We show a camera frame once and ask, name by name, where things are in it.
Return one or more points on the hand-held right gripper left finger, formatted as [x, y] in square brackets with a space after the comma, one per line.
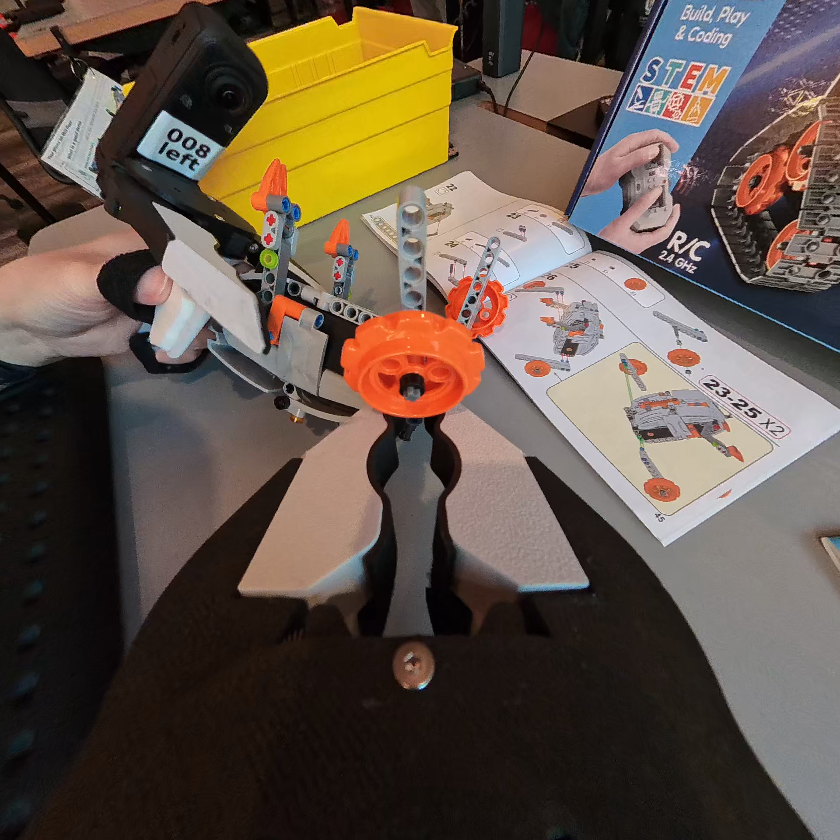
[308, 525]

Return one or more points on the grey orange building-block robot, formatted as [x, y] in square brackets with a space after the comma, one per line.
[308, 348]

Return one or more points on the black perforated chair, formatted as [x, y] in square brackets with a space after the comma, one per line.
[39, 525]

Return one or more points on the person's left hand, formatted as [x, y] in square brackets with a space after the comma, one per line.
[59, 308]

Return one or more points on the dark grey box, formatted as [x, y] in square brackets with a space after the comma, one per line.
[502, 39]

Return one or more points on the white instruction booklet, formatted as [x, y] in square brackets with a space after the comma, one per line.
[656, 328]

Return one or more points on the blue toy kit box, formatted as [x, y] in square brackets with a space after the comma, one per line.
[722, 164]

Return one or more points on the white printed card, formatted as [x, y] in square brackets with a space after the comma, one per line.
[79, 138]

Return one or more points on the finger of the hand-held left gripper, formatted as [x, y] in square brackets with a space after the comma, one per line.
[210, 275]

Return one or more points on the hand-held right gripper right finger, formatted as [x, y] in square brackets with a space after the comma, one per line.
[512, 525]

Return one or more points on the small printed booklet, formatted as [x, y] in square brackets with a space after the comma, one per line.
[832, 552]

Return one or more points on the yellow plastic bin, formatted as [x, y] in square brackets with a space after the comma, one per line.
[367, 118]

